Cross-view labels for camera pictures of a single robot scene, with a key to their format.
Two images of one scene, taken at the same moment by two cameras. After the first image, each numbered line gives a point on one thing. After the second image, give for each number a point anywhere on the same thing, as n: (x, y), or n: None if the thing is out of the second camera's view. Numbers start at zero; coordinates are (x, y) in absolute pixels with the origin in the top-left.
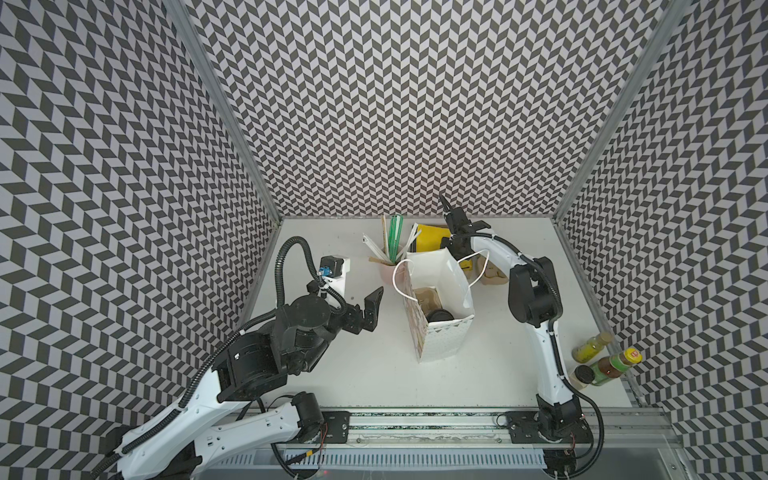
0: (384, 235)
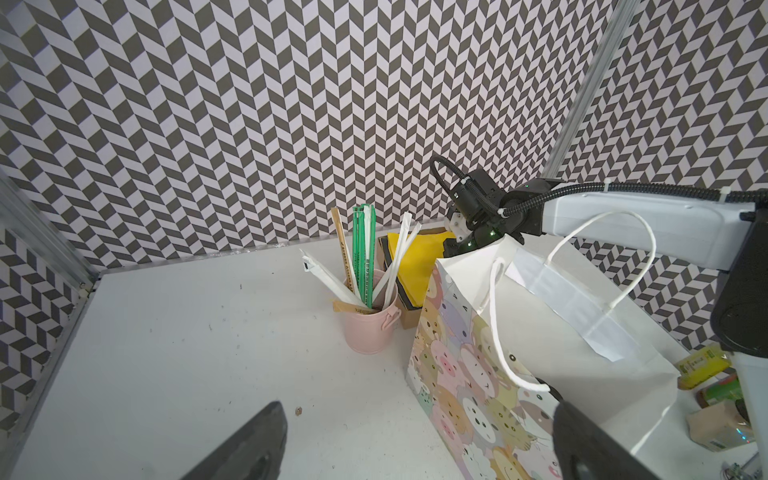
0: (349, 284)
